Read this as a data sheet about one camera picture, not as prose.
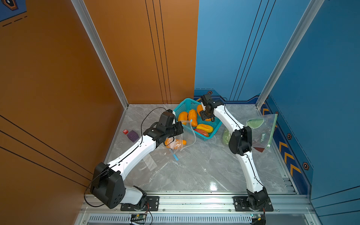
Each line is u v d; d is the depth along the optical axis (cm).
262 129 84
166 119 61
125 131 102
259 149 94
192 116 105
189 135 100
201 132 96
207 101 82
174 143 88
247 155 64
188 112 109
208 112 80
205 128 99
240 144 63
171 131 67
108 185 40
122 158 46
